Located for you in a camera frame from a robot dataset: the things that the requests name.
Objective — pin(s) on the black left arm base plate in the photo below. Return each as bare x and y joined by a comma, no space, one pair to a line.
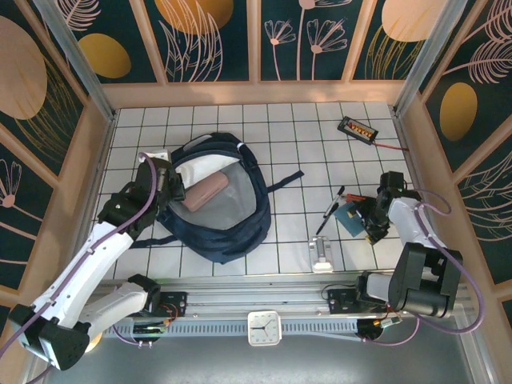
176,304

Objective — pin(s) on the small blue notebook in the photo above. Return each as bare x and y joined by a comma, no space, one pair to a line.
345,222

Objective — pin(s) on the aluminium mounting rail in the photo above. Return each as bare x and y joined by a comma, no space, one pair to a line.
256,298

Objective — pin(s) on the navy blue backpack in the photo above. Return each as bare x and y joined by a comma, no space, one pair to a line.
240,240

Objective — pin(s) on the white square clock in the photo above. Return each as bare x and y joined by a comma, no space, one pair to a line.
265,328

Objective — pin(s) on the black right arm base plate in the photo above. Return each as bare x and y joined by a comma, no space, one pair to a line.
340,300

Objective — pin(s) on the aluminium frame post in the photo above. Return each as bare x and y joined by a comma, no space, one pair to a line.
430,56
82,68

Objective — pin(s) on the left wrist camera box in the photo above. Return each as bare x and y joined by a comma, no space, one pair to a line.
156,154

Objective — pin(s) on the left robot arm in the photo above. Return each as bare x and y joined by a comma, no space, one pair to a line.
80,280

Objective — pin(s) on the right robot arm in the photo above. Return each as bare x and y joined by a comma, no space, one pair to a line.
420,280

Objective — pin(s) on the black marker pen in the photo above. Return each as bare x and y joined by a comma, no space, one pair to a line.
334,202

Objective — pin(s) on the pink pencil case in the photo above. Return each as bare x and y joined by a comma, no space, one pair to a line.
204,192

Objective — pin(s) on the black charger box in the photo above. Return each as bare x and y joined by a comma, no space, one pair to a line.
357,129

